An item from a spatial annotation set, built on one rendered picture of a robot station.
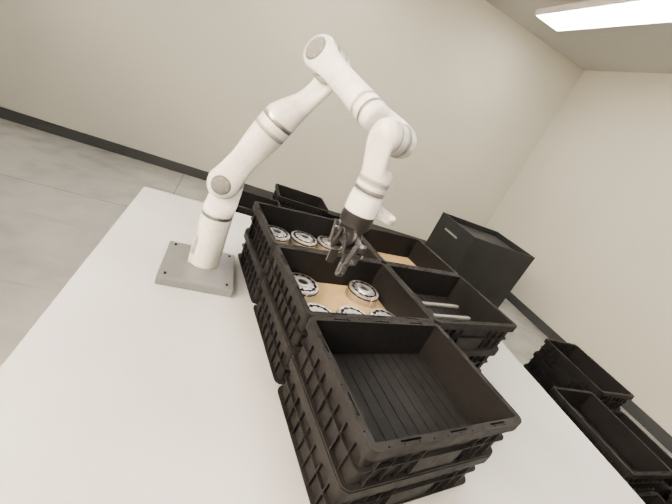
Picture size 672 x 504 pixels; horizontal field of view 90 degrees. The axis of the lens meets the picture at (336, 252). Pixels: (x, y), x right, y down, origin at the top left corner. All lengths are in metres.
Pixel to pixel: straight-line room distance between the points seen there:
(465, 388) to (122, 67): 3.83
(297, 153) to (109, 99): 1.86
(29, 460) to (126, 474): 0.14
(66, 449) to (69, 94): 3.74
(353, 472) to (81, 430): 0.46
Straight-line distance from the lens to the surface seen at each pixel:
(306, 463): 0.77
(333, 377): 0.64
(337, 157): 4.14
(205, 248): 1.10
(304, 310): 0.74
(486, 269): 2.70
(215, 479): 0.74
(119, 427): 0.78
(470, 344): 1.19
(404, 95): 4.26
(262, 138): 0.95
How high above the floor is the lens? 1.34
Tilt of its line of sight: 23 degrees down
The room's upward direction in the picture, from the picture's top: 24 degrees clockwise
